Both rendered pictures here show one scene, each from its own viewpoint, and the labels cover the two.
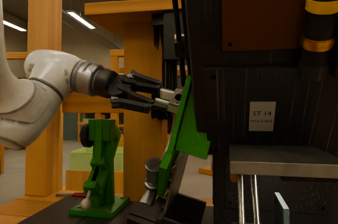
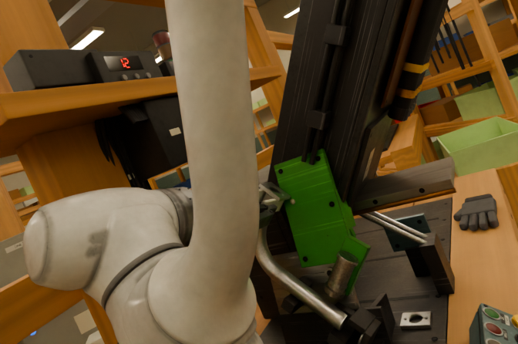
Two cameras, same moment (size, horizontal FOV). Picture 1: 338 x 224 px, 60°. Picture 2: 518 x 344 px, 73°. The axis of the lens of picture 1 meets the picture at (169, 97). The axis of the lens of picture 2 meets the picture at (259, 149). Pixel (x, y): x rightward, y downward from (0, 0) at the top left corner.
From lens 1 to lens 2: 0.79 m
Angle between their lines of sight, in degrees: 69
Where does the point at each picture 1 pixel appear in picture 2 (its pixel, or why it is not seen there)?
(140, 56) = (93, 183)
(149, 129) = not seen: hidden behind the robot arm
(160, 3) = (140, 88)
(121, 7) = (85, 97)
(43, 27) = not seen: outside the picture
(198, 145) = (348, 215)
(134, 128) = not seen: hidden behind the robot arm
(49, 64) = (144, 213)
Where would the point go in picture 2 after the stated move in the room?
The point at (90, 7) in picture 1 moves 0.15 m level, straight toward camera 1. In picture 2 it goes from (18, 102) to (110, 58)
